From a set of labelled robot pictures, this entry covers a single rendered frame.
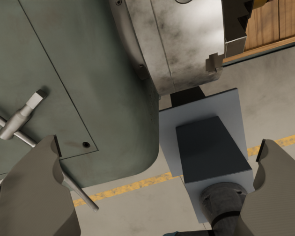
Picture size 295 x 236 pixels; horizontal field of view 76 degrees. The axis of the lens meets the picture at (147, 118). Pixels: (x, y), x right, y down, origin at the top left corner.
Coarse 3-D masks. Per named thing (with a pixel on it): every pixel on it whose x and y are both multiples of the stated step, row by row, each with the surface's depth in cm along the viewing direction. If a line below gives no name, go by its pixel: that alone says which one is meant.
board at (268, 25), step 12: (276, 0) 54; (288, 0) 54; (252, 12) 55; (264, 12) 55; (276, 12) 55; (288, 12) 55; (252, 24) 57; (264, 24) 56; (276, 24) 56; (288, 24) 56; (252, 36) 58; (264, 36) 58; (276, 36) 58; (288, 36) 58; (252, 48) 59; (264, 48) 58; (228, 60) 60
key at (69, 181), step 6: (0, 120) 31; (6, 120) 32; (18, 132) 32; (24, 138) 32; (30, 138) 33; (30, 144) 33; (36, 144) 33; (66, 174) 37; (66, 180) 37; (72, 180) 37; (72, 186) 37; (78, 186) 38; (78, 192) 38; (84, 192) 39; (84, 198) 39; (90, 204) 40; (96, 210) 41
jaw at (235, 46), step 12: (228, 0) 34; (240, 0) 33; (252, 0) 33; (228, 12) 33; (240, 12) 32; (228, 24) 32; (240, 24) 31; (228, 36) 31; (240, 36) 30; (228, 48) 32; (240, 48) 32; (216, 60) 32
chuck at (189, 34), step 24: (168, 0) 25; (192, 0) 25; (216, 0) 25; (168, 24) 26; (192, 24) 26; (216, 24) 26; (168, 48) 28; (192, 48) 28; (216, 48) 29; (192, 72) 32; (216, 72) 34
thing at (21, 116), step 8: (32, 96) 28; (40, 96) 28; (32, 104) 29; (16, 112) 30; (24, 112) 30; (8, 120) 31; (16, 120) 30; (24, 120) 30; (8, 128) 31; (16, 128) 31; (0, 136) 32; (8, 136) 32
